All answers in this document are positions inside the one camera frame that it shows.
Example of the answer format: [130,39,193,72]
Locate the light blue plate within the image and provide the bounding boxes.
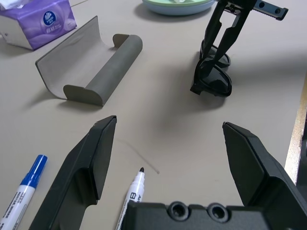
[142,0,217,16]

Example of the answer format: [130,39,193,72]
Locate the grey open glasses case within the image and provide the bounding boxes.
[35,15,143,107]

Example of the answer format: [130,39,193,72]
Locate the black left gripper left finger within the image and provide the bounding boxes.
[28,115,118,230]

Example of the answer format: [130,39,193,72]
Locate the black sunglasses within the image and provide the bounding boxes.
[189,39,233,98]

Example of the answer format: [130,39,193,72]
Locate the blue capped whiteboard marker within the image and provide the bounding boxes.
[0,154,48,230]

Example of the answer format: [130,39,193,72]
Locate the uncapped black tip marker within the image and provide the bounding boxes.
[114,167,147,230]

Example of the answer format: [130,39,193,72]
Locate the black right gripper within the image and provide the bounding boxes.
[202,0,289,64]

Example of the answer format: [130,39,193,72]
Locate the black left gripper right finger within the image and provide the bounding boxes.
[222,121,307,230]

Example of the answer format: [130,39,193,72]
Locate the purple tissue pack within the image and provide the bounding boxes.
[0,0,78,51]

